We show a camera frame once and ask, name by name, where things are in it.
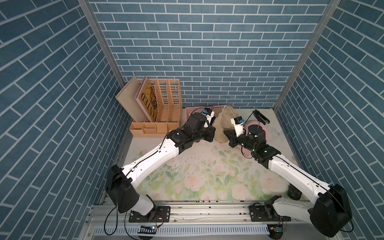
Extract beige baseball cap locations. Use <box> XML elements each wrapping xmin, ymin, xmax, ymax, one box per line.
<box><xmin>213</xmin><ymin>105</ymin><xmax>239</xmax><ymax>144</ymax></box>

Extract pink baseball cap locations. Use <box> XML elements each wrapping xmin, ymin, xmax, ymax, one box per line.
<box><xmin>245</xmin><ymin>121</ymin><xmax>269</xmax><ymax>139</ymax></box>

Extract peach plastic desk organizer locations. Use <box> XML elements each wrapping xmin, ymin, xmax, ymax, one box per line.
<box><xmin>130</xmin><ymin>79</ymin><xmax>183</xmax><ymax>138</ymax></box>

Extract black round object on mat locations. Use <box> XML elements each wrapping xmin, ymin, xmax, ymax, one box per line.
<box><xmin>288</xmin><ymin>184</ymin><xmax>302</xmax><ymax>201</ymax></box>

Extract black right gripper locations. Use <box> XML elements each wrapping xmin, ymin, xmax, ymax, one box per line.
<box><xmin>224</xmin><ymin>129</ymin><xmax>257</xmax><ymax>154</ymax></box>

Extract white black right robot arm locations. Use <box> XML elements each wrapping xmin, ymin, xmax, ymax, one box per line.
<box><xmin>224</xmin><ymin>125</ymin><xmax>353</xmax><ymax>238</ymax></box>

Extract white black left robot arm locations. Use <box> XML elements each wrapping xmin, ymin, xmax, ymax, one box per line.
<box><xmin>106</xmin><ymin>108</ymin><xmax>216</xmax><ymax>216</ymax></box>

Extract pink perforated plastic basket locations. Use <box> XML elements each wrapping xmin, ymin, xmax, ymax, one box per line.
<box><xmin>185</xmin><ymin>106</ymin><xmax>224</xmax><ymax>117</ymax></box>

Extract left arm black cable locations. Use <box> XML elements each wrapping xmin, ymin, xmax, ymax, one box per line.
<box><xmin>191</xmin><ymin>105</ymin><xmax>214</xmax><ymax>116</ymax></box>

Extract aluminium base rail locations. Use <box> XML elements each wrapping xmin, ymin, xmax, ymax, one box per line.
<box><xmin>79</xmin><ymin>198</ymin><xmax>327</xmax><ymax>240</ymax></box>

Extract wanted poster book pink edge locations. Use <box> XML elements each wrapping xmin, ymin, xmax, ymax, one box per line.
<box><xmin>135</xmin><ymin>77</ymin><xmax>158</xmax><ymax>122</ymax></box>

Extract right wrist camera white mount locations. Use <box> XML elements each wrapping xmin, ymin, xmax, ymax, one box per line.
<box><xmin>231</xmin><ymin>116</ymin><xmax>245</xmax><ymax>137</ymax></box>

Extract floral table mat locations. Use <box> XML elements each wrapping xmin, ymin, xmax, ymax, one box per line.
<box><xmin>111</xmin><ymin>108</ymin><xmax>302</xmax><ymax>202</ymax></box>

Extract black stapler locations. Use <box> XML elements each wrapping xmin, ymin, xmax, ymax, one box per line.
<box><xmin>253</xmin><ymin>110</ymin><xmax>270</xmax><ymax>125</ymax></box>

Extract beige flat board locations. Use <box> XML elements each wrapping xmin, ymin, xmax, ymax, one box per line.
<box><xmin>116</xmin><ymin>77</ymin><xmax>146</xmax><ymax>122</ymax></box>

